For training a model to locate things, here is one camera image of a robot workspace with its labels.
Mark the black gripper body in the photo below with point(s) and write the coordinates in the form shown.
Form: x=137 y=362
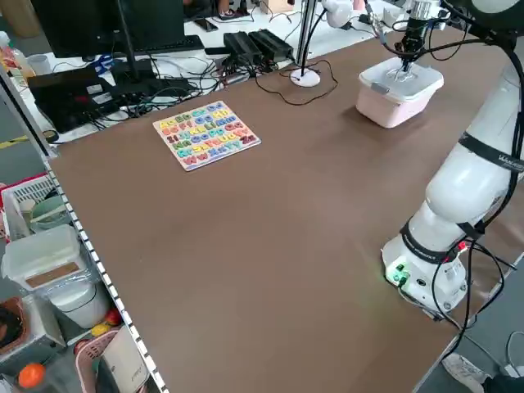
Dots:
x=415 y=32

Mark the white bin lid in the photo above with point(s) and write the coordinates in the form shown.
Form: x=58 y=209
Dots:
x=425 y=82

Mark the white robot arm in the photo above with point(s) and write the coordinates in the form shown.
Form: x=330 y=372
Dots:
x=423 y=8
x=462 y=192

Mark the pink plastic bin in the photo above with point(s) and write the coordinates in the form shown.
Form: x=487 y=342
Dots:
x=385 y=112

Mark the red toy apple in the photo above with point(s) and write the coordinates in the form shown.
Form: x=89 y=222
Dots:
x=114 y=317

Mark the yellow toy fruit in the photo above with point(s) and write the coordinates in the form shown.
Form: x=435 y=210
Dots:
x=99 y=331

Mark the orange toy fruit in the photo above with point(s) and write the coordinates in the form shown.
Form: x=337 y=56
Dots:
x=32 y=376

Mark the white desk lamp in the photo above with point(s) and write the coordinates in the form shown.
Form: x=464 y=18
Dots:
x=305 y=78

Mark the dark grey power supply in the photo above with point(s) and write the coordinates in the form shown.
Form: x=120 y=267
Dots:
x=272 y=43
x=241 y=47

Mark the black phone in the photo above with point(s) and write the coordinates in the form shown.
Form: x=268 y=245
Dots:
x=206 y=24

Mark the colourful alphabet puzzle board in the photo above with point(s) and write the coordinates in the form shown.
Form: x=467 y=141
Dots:
x=204 y=139

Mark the person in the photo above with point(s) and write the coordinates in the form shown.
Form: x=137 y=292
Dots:
x=462 y=368

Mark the black computer monitor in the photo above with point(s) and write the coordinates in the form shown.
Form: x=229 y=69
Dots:
x=82 y=24

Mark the white cup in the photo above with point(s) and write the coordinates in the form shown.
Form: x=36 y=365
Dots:
x=39 y=65

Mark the small tape roll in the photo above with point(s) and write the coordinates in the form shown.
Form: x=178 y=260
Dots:
x=44 y=136

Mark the green bowl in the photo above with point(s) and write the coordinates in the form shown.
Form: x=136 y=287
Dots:
x=49 y=213

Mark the clear plastic bottle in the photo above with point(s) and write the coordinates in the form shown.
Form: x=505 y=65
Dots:
x=12 y=61

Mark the white plastic basket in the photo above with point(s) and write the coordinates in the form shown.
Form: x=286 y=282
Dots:
x=28 y=192

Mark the clear plastic storage box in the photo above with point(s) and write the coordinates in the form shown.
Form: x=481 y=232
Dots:
x=41 y=249

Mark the white carton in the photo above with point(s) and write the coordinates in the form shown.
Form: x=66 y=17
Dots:
x=127 y=360

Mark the pink plastic basket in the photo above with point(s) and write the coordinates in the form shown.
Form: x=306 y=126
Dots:
x=88 y=356

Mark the aluminium frame post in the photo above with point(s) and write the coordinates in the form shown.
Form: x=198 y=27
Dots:
x=307 y=32

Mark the white perforated shelf rail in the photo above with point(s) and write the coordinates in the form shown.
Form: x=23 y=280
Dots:
x=102 y=278

